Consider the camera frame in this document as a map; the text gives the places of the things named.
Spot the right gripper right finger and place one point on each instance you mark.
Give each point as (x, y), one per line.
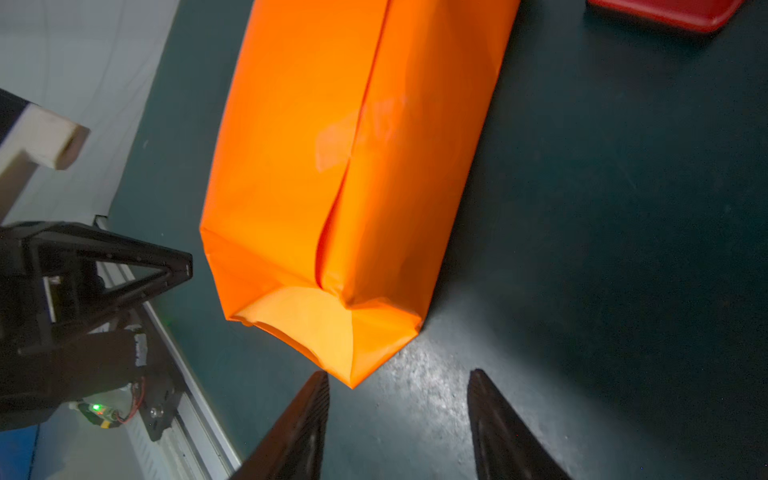
(504, 447)

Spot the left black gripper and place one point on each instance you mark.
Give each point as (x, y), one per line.
(60, 282)

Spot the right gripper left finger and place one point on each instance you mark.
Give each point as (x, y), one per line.
(293, 447)

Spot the orange wrapping paper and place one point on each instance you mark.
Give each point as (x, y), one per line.
(342, 264)

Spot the green table mat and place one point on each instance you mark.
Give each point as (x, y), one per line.
(607, 268)

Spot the clear tape piece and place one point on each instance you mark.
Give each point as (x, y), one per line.
(375, 124)

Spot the red tape dispenser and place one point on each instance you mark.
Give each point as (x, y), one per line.
(695, 16)

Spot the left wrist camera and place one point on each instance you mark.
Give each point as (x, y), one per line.
(33, 137)

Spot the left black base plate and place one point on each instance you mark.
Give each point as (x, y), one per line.
(164, 384)

